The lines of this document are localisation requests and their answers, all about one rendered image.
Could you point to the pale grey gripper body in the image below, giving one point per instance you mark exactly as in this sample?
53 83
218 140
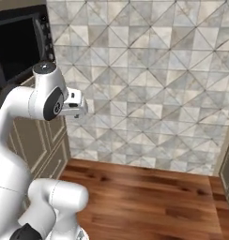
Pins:
76 108

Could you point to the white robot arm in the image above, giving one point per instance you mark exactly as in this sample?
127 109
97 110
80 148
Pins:
16 175

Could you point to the black microwave oven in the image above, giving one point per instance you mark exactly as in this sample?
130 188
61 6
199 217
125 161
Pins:
16 47

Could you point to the beige cupboard run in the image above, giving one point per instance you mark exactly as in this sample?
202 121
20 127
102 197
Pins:
41 140

